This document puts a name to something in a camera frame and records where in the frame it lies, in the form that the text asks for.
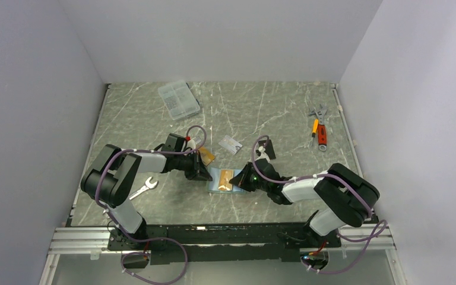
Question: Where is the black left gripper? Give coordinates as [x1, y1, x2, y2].
[175, 150, 213, 182]

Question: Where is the gold credit card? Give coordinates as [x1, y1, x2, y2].
[198, 147, 216, 166]
[218, 169, 234, 192]

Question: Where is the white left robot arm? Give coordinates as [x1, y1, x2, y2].
[80, 133, 213, 249]

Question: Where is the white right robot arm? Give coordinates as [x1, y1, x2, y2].
[228, 159, 380, 246]

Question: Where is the black credit card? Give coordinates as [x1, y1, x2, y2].
[260, 139, 276, 160]

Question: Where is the silver open-end wrench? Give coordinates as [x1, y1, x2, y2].
[129, 177, 159, 200]

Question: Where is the clear plastic organizer box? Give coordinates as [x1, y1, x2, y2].
[157, 80, 201, 121]

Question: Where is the orange small screwdriver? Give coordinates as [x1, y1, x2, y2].
[311, 119, 319, 139]

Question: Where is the red adjustable wrench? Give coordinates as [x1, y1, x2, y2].
[308, 104, 327, 151]

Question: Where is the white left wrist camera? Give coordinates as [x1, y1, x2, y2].
[184, 136, 202, 151]

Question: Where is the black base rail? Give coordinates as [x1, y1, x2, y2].
[107, 222, 341, 265]

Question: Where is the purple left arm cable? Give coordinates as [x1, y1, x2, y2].
[94, 125, 208, 285]

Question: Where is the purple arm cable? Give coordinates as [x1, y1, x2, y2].
[251, 135, 388, 276]
[94, 125, 208, 285]

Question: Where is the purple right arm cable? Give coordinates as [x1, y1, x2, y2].
[251, 135, 388, 276]

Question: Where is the aluminium frame rail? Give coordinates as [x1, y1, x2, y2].
[39, 227, 110, 284]

